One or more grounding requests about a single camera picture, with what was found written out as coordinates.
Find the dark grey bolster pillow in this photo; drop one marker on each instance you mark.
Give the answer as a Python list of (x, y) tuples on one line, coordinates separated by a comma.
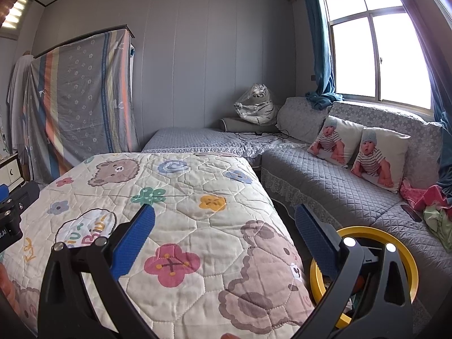
[(233, 124)]

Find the white TV cabinet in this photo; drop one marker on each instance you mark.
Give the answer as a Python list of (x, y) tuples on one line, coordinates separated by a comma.
[(10, 173)]

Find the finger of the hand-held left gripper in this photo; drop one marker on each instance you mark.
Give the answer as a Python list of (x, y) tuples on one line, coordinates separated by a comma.
[(3, 192), (26, 196)]

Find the dark curtain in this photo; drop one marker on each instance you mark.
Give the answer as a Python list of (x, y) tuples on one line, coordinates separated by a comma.
[(434, 77)]

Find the grey quilted sofa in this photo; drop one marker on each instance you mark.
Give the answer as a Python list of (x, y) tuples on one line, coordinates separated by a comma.
[(335, 190)]

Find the baby print pillow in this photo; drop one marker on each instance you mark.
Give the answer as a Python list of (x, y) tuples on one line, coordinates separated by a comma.
[(378, 162), (335, 141)]

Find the blue curtain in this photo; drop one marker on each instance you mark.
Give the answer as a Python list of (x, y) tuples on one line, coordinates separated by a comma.
[(317, 42)]

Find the window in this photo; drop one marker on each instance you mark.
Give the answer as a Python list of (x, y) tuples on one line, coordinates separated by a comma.
[(388, 53)]

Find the light grey hanging cloth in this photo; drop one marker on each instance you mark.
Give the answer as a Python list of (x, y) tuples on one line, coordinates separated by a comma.
[(19, 106)]

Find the pink cloth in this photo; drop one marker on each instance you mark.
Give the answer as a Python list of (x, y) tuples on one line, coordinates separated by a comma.
[(427, 197)]

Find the plush tiger in plastic bag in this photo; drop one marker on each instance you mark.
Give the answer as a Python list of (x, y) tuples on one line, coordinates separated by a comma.
[(257, 106)]

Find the striped grey bed sheet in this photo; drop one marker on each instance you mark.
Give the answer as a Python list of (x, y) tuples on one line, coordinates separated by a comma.
[(81, 95)]

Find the light green cloth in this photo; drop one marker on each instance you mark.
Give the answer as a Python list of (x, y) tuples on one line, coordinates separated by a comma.
[(439, 222)]

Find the grey quilted sofa cushion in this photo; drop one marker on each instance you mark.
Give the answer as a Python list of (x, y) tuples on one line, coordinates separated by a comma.
[(300, 120)]

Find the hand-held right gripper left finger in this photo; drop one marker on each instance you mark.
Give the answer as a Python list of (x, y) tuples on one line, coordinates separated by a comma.
[(132, 243)]

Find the black phone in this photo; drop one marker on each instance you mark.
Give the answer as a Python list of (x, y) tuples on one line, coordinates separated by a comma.
[(411, 213)]

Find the yellow trash bin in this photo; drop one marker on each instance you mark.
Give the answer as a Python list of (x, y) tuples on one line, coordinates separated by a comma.
[(367, 232)]

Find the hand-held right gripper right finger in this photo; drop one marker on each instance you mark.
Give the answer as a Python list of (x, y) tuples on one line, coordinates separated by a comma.
[(316, 243)]

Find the bear and flower printed quilt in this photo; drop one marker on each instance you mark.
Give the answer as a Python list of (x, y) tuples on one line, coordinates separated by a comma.
[(212, 236)]

